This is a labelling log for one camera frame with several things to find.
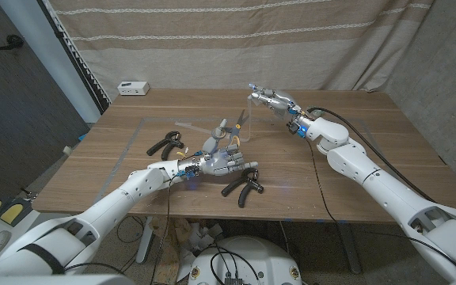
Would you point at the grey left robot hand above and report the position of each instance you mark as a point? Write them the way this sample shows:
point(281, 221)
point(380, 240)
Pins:
point(220, 162)

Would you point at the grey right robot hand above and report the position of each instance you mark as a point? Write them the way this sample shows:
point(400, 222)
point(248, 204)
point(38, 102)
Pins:
point(279, 101)

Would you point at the stretched clear tape strip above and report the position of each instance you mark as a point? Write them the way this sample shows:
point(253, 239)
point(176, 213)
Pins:
point(190, 126)

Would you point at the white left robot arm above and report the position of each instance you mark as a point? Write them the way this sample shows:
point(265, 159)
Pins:
point(105, 210)

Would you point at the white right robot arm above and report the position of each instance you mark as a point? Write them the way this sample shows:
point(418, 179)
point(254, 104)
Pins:
point(370, 174)

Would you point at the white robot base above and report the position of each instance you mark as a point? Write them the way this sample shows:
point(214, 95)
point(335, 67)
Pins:
point(259, 253)

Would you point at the black hand grip exerciser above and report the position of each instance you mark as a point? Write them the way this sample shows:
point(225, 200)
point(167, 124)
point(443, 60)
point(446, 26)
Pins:
point(232, 186)
point(157, 147)

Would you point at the beige striped curtain backdrop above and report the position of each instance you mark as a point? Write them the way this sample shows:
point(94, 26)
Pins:
point(228, 39)

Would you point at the crumpled white paper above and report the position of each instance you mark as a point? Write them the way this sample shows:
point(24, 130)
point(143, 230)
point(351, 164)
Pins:
point(200, 241)

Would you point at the brown cardboard piece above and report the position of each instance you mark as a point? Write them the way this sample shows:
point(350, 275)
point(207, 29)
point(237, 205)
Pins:
point(172, 257)

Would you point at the white table leg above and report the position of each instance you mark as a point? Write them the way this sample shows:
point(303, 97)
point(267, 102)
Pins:
point(145, 241)

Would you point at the white power strip box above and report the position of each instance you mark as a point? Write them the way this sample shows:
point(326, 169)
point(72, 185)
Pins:
point(133, 88)

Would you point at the small blue object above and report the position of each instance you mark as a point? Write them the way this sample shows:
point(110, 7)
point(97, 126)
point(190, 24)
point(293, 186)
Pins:
point(82, 137)

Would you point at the small white roll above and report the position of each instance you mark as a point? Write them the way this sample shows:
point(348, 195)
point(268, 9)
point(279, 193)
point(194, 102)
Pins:
point(67, 150)

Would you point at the grey table leg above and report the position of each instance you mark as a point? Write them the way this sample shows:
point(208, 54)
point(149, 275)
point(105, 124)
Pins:
point(350, 249)

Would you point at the dark grey door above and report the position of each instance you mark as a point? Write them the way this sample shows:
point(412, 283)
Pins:
point(14, 118)

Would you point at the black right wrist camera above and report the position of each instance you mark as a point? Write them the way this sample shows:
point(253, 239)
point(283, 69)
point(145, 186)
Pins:
point(294, 128)

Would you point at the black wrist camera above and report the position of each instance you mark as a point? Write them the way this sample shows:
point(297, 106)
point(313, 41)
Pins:
point(294, 128)
point(190, 173)

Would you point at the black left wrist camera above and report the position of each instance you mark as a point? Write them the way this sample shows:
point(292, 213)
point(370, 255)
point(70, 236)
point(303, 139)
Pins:
point(190, 173)

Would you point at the black zigzag curtain rail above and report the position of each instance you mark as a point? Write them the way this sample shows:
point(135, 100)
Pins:
point(73, 59)

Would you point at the white door frame post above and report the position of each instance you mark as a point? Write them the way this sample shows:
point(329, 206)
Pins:
point(54, 59)

